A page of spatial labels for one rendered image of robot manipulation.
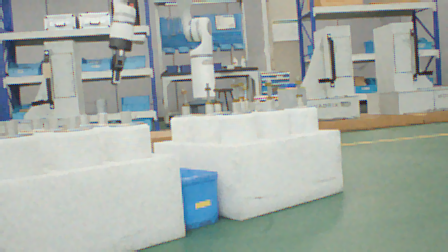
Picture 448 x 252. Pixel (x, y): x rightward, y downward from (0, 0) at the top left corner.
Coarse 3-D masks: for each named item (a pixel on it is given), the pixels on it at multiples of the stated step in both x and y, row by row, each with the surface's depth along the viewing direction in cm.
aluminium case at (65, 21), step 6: (48, 18) 570; (54, 18) 570; (60, 18) 571; (66, 18) 572; (72, 18) 573; (78, 18) 596; (48, 24) 570; (54, 24) 568; (60, 24) 571; (66, 24) 572; (72, 24) 573; (78, 24) 595; (48, 30) 570
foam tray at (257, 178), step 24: (168, 144) 133; (192, 144) 124; (216, 144) 118; (240, 144) 113; (264, 144) 115; (288, 144) 121; (312, 144) 126; (336, 144) 133; (192, 168) 125; (216, 168) 116; (240, 168) 111; (264, 168) 115; (288, 168) 121; (312, 168) 126; (336, 168) 133; (240, 192) 111; (264, 192) 115; (288, 192) 121; (312, 192) 126; (336, 192) 133; (240, 216) 111
